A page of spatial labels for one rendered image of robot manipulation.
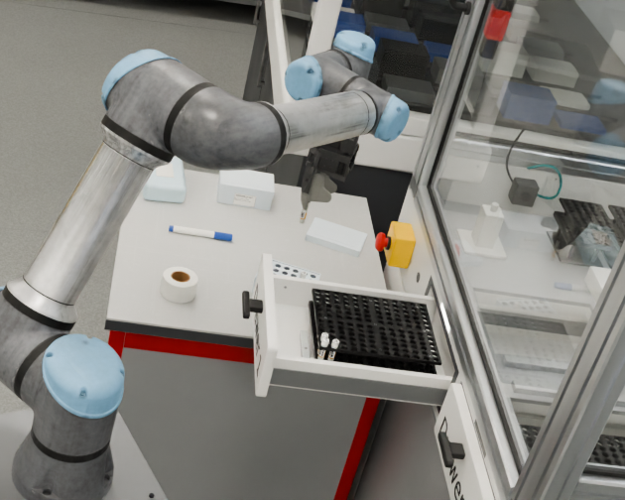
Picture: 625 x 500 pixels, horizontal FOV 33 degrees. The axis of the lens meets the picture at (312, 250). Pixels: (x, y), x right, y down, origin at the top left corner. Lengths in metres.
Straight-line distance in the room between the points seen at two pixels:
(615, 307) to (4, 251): 2.51
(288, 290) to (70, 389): 0.63
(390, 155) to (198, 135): 1.24
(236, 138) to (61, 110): 2.98
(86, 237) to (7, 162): 2.47
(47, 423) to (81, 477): 0.11
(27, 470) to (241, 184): 1.03
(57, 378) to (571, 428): 0.69
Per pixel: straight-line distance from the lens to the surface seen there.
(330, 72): 1.83
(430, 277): 2.07
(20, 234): 3.62
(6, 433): 1.74
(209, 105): 1.48
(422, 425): 2.01
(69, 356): 1.54
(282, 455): 2.28
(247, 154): 1.49
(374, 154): 2.65
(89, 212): 1.55
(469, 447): 1.70
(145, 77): 1.53
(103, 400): 1.52
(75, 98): 4.54
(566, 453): 1.43
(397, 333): 1.93
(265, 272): 1.94
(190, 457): 2.28
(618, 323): 1.32
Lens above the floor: 1.99
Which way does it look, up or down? 32 degrees down
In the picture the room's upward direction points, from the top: 15 degrees clockwise
